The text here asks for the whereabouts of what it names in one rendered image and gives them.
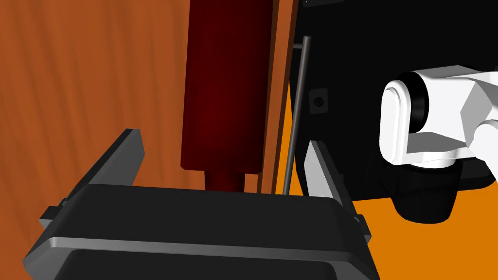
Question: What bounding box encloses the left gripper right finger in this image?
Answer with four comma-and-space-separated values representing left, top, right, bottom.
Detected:
303, 140, 353, 207

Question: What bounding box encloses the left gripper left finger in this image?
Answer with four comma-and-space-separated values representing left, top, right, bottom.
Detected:
64, 128, 146, 201

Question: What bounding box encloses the dark red block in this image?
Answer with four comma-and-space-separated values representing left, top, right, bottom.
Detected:
180, 0, 275, 193

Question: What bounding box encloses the grey bar handle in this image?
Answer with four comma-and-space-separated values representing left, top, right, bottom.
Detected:
282, 35, 312, 196

